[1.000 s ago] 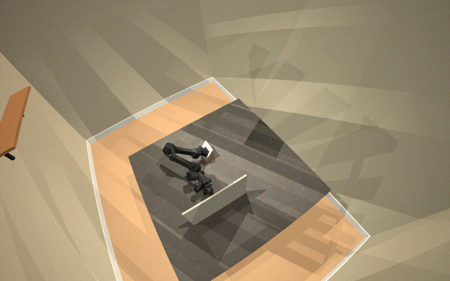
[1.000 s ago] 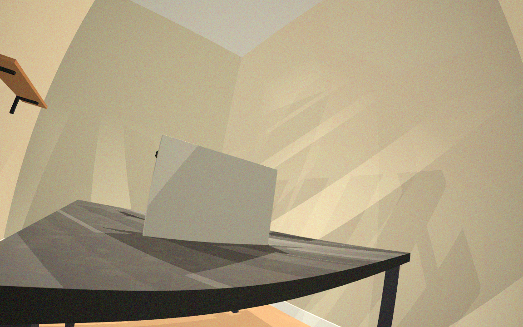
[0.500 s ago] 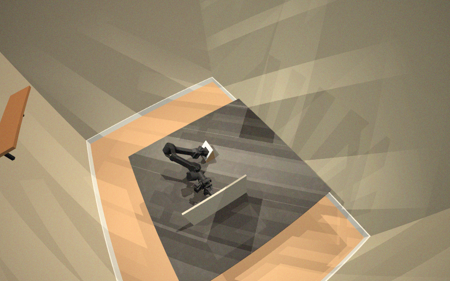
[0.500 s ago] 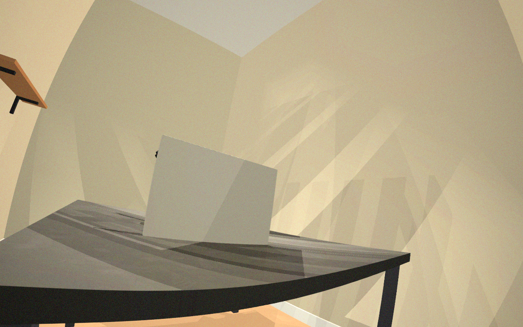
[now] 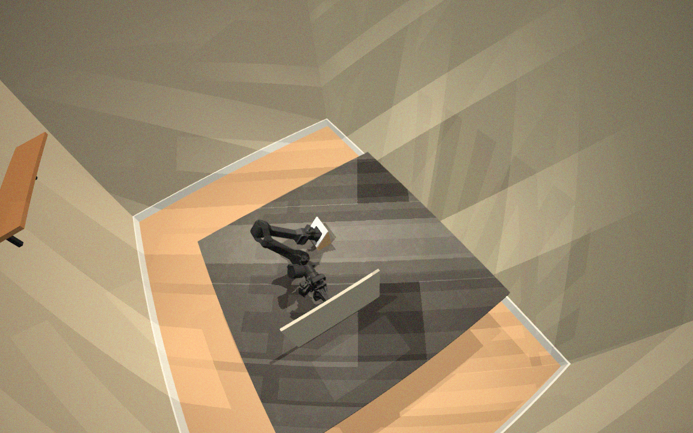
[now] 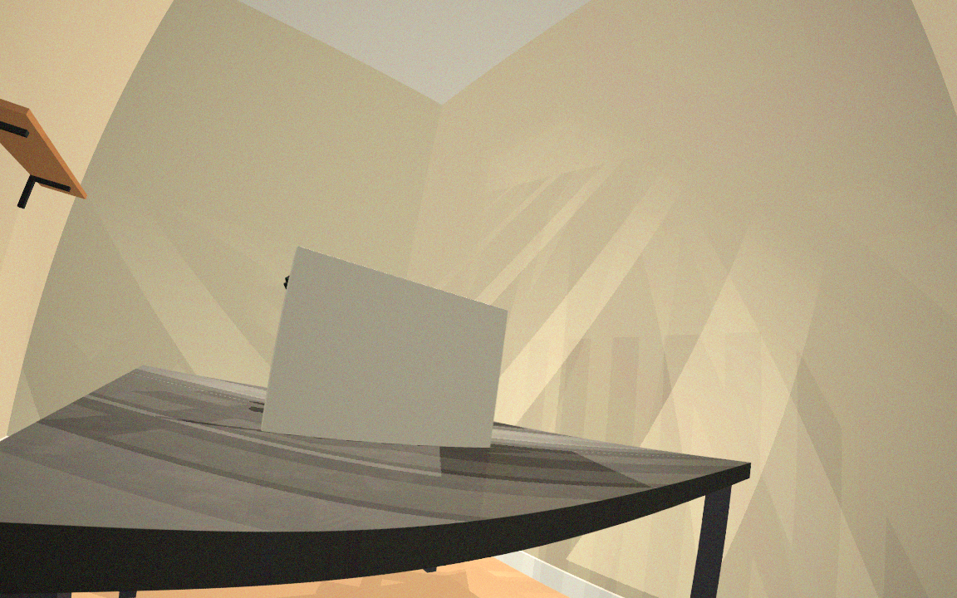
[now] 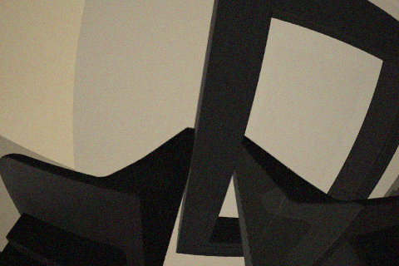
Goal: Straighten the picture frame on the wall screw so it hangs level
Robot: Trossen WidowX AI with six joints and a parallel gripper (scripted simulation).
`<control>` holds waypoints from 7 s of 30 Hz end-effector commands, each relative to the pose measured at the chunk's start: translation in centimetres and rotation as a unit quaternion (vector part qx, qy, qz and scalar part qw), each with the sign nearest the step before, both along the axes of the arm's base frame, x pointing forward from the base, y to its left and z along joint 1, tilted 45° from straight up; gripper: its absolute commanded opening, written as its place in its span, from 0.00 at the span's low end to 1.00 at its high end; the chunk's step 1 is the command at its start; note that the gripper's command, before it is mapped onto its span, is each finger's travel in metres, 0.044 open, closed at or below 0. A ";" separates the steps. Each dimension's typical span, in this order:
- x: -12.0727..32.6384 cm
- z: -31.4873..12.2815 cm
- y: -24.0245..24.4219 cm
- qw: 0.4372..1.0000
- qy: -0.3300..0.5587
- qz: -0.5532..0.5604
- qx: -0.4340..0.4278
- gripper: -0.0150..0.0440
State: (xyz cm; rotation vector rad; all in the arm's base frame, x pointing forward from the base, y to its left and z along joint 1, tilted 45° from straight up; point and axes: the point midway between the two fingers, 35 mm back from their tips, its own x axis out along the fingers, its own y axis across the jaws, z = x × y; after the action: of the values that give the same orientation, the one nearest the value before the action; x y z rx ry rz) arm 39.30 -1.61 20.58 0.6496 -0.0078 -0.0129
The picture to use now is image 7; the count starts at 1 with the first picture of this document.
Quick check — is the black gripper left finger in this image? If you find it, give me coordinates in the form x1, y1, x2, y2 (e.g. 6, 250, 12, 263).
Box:
0, 127, 195, 266

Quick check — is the grey flat rectangular board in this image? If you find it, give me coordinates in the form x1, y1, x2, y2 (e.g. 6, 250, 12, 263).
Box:
72, 0, 245, 266

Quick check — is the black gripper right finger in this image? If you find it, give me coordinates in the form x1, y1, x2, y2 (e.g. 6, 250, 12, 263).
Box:
233, 136, 399, 266

